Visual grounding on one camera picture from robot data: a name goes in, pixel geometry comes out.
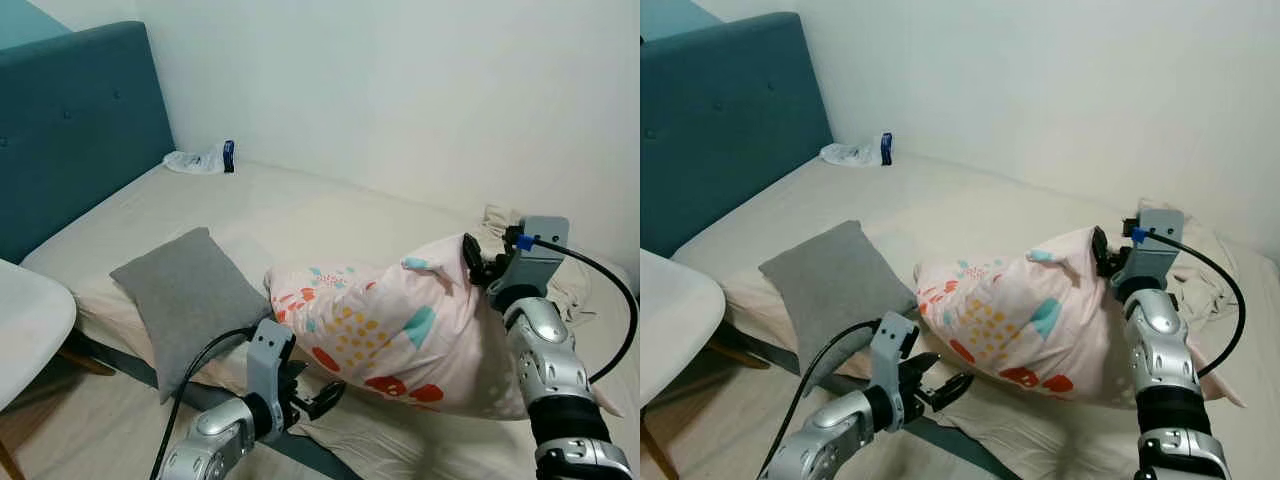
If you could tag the pink patterned pillow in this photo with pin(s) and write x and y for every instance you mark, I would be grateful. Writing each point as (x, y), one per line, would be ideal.
(400, 320)
(1030, 310)

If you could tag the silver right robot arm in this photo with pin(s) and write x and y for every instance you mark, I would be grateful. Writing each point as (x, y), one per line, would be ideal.
(1160, 340)
(545, 350)

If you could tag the white plastic shell chair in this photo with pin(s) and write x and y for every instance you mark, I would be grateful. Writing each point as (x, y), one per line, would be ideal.
(675, 320)
(30, 320)

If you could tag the crumpled beige cloth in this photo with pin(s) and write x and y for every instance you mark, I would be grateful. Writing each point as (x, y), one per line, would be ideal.
(575, 290)
(1200, 290)

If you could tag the bed mattress with beige sheet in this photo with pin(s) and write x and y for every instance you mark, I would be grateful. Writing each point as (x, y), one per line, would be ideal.
(1000, 200)
(300, 210)

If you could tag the grey square cushion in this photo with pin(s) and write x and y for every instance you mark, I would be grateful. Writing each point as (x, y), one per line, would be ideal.
(190, 295)
(835, 290)

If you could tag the clear plastic pack blue label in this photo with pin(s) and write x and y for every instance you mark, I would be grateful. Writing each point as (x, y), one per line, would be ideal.
(195, 160)
(850, 153)

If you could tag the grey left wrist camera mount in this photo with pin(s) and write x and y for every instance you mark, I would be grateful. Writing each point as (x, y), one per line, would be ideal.
(268, 355)
(890, 350)

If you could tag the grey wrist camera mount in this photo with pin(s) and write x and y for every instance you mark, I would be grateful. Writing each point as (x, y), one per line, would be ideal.
(540, 260)
(890, 350)
(1160, 255)
(268, 355)

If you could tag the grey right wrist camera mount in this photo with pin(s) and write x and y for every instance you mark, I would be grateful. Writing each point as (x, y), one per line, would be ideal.
(540, 260)
(1160, 255)

